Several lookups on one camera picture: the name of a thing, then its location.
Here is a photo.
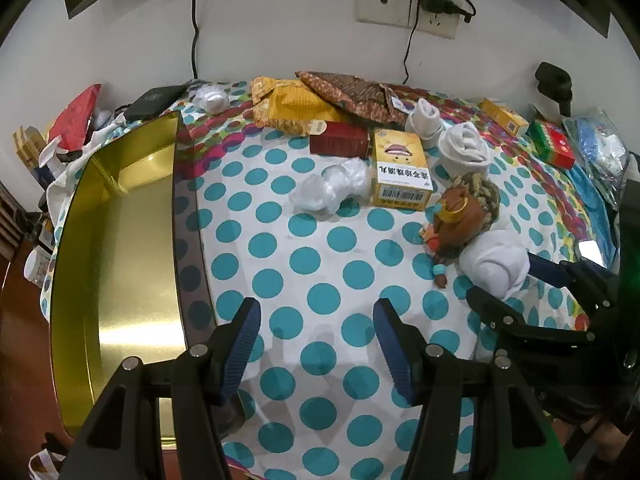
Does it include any black charger cable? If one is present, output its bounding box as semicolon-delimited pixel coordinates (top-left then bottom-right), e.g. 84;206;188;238
401;15;426;86

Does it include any black power bank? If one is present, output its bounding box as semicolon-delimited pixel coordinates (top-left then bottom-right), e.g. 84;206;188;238
124;85;190;122

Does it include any white paper bag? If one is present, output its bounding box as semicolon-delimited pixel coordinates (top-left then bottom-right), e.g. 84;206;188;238
27;450;68;480

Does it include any white jar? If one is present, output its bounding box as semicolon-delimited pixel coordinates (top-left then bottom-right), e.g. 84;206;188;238
24;249;53;288

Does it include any brown patterned snack bag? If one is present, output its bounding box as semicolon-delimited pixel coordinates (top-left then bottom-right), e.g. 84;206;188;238
295;70;416;126

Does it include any stack of cardboard boxes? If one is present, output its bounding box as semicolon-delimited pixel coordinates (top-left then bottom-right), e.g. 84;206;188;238
12;125;48;181

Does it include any blue cloth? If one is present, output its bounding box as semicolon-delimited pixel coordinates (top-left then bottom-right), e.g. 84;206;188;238
570;165;617;263

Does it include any red paper bag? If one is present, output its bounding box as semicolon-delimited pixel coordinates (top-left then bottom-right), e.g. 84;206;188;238
47;84;103;153

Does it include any monkey figurine toy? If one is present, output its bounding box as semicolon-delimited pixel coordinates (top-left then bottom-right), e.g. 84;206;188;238
419;185;488;288

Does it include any clear plastic bag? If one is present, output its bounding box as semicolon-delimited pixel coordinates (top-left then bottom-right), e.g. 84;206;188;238
291;157;373;216

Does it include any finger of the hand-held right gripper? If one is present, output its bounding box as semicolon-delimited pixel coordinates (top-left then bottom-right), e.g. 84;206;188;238
527;252;621;311
466;285;608;361

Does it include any polka dot tablecloth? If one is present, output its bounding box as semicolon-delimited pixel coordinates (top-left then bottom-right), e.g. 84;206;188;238
40;80;621;480

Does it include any yellow snack bag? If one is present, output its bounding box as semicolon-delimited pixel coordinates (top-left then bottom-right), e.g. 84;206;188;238
250;76;351;137

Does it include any white crumpled plastic bag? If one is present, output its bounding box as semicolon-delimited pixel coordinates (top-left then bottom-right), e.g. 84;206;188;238
192;84;231;113

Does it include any red green box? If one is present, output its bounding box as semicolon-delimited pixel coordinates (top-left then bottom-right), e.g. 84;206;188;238
527;119;576;168

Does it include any yellow medicine box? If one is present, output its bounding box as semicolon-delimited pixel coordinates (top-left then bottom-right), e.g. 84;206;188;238
370;128;433;211

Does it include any gold tin box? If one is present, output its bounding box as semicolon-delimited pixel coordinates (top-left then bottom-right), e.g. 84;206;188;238
49;110;246;441

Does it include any brown woven ball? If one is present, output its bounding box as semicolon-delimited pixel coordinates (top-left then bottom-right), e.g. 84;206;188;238
457;171;502;223

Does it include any small yellow box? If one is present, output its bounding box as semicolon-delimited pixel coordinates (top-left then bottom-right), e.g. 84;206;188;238
479;97;530;137

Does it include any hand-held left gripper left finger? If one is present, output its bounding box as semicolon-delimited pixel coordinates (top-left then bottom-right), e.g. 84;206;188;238
60;297;263;480

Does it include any thick black cable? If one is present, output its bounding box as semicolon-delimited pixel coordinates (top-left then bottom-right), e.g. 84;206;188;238
190;0;217;83

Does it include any black armrest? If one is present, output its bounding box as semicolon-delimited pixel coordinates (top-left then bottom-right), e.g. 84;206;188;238
534;61;575;116

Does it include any blue plastic bag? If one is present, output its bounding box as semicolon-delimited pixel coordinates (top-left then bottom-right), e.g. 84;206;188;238
562;107;640;211

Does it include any small rolled white sock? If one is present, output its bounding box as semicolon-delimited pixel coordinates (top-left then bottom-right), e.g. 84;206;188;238
405;97;446;150

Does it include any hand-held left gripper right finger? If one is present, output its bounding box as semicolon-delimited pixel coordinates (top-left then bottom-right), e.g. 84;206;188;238
372;297;573;480

